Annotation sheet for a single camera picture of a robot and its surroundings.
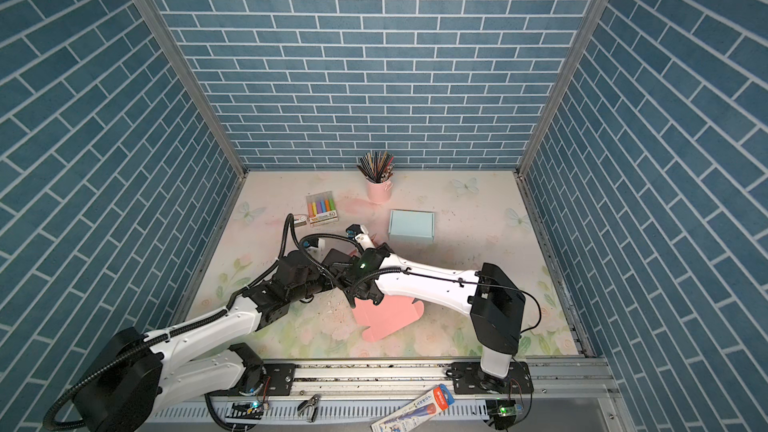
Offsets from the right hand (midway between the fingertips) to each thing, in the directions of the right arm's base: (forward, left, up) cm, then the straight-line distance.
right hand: (382, 250), depth 80 cm
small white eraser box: (+17, +32, -14) cm, 38 cm away
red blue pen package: (-34, -12, -14) cm, 39 cm away
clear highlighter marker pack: (+24, +26, -14) cm, 38 cm away
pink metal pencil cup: (+30, +5, -11) cm, 33 cm away
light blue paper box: (+17, -7, -11) cm, 22 cm away
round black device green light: (-32, -32, -17) cm, 48 cm away
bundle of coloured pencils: (+35, +7, -2) cm, 36 cm away
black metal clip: (-34, +13, -14) cm, 39 cm away
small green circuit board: (-36, +29, -17) cm, 49 cm away
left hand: (-4, +9, -6) cm, 11 cm away
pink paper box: (-15, -4, -7) cm, 17 cm away
